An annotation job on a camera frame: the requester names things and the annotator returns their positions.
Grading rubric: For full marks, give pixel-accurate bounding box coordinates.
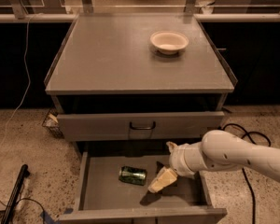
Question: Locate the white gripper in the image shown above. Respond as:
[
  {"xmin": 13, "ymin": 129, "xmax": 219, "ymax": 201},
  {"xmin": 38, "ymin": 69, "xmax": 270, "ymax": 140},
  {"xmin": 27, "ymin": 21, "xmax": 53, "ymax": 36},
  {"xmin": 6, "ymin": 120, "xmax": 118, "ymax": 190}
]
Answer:
[{"xmin": 148, "ymin": 141, "xmax": 205, "ymax": 193}]

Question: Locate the green soda can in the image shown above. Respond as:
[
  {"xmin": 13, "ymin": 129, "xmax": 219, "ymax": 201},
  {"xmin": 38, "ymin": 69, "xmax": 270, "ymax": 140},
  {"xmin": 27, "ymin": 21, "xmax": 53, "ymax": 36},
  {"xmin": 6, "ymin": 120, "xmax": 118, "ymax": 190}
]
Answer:
[{"xmin": 119, "ymin": 166, "xmax": 147, "ymax": 186}]

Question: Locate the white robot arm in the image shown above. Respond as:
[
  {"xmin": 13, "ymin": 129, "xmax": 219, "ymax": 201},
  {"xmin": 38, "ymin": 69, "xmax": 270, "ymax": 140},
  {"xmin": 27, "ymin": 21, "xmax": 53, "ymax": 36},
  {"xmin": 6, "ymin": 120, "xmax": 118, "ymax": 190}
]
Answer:
[{"xmin": 148, "ymin": 130, "xmax": 280, "ymax": 193}]

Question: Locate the grey top drawer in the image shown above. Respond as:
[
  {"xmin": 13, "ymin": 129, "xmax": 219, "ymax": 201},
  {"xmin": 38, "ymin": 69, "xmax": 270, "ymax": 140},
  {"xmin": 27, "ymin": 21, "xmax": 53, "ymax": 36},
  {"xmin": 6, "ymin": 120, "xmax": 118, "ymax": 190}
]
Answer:
[{"xmin": 58, "ymin": 111, "xmax": 224, "ymax": 141}]

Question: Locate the open grey middle drawer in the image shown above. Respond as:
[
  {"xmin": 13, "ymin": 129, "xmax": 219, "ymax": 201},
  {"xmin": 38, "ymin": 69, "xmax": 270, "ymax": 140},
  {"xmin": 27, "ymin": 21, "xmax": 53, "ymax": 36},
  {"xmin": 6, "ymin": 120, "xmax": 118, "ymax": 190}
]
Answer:
[{"xmin": 60, "ymin": 150, "xmax": 227, "ymax": 224}]

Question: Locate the grey drawer cabinet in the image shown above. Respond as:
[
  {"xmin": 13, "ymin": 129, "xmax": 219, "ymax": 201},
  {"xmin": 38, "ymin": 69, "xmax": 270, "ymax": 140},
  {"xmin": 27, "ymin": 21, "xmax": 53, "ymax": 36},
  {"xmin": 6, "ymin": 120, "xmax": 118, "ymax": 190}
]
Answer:
[{"xmin": 46, "ymin": 13, "xmax": 236, "ymax": 156}]

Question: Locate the white bowl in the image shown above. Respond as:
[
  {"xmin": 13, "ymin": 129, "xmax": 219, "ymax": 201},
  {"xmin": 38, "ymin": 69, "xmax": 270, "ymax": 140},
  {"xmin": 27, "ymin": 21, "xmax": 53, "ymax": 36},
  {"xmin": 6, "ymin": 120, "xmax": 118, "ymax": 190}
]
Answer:
[{"xmin": 150, "ymin": 31, "xmax": 189, "ymax": 55}]

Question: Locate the blue tape piece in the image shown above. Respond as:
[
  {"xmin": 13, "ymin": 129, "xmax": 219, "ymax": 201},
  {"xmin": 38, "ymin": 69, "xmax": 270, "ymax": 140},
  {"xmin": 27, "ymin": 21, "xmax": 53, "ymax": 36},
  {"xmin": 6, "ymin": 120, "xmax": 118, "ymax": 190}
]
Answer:
[{"xmin": 40, "ymin": 208, "xmax": 73, "ymax": 224}]

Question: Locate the black bar on floor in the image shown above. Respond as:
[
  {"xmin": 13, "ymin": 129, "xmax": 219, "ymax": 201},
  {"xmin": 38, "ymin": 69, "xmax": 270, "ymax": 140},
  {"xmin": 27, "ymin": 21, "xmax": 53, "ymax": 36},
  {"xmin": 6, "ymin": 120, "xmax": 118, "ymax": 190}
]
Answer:
[{"xmin": 1, "ymin": 164, "xmax": 29, "ymax": 224}]

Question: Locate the glass railing barrier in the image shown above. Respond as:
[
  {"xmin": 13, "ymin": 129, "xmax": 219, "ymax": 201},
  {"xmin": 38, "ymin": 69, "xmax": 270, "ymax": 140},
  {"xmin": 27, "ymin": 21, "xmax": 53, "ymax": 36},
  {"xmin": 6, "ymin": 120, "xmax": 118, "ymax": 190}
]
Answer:
[{"xmin": 0, "ymin": 0, "xmax": 280, "ymax": 22}]

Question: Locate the black drawer handle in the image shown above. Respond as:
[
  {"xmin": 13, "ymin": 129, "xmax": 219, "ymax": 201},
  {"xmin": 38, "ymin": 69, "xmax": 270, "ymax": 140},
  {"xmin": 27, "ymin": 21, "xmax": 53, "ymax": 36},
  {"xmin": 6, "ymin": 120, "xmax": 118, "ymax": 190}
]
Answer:
[{"xmin": 129, "ymin": 121, "xmax": 156, "ymax": 131}]

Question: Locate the black floor cable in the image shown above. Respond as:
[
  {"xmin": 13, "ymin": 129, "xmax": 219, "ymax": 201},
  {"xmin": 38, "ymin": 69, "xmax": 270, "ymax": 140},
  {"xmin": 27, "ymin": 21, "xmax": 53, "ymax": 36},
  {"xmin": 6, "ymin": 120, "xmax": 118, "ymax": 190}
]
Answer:
[{"xmin": 220, "ymin": 122, "xmax": 273, "ymax": 224}]

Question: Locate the wire basket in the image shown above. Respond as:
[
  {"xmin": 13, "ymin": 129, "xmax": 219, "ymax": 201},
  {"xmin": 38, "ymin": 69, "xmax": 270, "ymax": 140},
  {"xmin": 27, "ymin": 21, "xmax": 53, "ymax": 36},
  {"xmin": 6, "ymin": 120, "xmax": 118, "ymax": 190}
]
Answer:
[{"xmin": 42, "ymin": 108, "xmax": 63, "ymax": 138}]

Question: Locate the thin black cable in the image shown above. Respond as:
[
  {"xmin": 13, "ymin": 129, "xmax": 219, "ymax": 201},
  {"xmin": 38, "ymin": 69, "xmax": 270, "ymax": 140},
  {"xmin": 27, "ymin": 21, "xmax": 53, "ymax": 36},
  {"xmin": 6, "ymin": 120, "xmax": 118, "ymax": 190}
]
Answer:
[{"xmin": 0, "ymin": 189, "xmax": 47, "ymax": 224}]

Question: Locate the white hanging cable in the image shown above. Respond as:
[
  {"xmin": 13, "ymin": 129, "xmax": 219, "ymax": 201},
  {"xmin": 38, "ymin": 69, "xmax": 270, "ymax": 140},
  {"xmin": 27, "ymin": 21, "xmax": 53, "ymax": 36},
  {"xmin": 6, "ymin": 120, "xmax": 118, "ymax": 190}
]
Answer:
[{"xmin": 0, "ymin": 13, "xmax": 41, "ymax": 151}]

